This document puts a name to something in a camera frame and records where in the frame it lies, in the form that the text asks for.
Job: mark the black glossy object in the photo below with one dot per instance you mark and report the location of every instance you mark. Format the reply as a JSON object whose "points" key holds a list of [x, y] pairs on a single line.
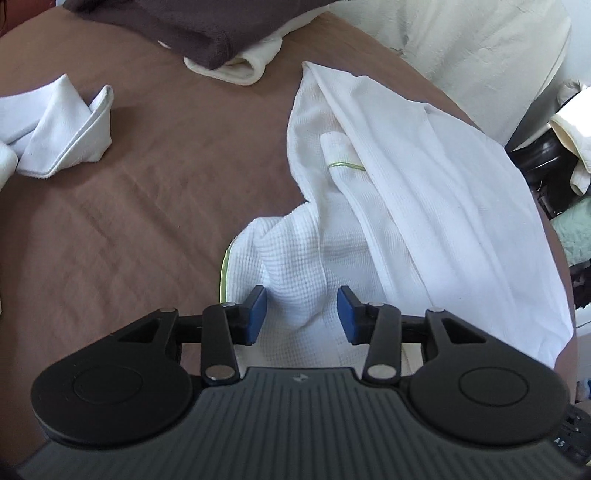
{"points": [[540, 157]]}

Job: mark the dark brown folded garment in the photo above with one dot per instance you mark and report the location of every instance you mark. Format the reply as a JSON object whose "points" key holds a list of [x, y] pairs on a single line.
{"points": [[184, 27]]}

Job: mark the brown bed sheet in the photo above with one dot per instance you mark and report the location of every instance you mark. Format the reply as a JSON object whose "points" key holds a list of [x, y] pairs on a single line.
{"points": [[115, 230]]}

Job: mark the cream cloth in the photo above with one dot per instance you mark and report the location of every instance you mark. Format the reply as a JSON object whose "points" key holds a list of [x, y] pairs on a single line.
{"points": [[7, 166]]}

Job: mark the cream draped cover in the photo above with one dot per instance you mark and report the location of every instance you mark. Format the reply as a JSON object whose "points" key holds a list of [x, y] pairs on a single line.
{"points": [[485, 55]]}

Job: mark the cream folded garment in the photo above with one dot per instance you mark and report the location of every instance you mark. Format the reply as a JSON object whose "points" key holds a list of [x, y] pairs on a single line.
{"points": [[240, 69]]}

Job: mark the white waffle garment green trim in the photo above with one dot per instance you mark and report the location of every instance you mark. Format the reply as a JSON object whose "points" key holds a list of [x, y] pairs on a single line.
{"points": [[415, 207]]}

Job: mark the white folded cloth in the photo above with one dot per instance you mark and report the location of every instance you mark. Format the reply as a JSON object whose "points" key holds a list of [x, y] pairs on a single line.
{"points": [[60, 129]]}

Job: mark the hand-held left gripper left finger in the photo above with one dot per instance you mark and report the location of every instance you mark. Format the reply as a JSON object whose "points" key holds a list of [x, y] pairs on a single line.
{"points": [[256, 316]]}

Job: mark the pale green quilt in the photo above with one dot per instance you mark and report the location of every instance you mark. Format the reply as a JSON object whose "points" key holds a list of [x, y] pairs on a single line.
{"points": [[575, 230]]}

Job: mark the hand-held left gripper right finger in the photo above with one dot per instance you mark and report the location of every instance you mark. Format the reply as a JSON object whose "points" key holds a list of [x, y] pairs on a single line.
{"points": [[347, 316]]}

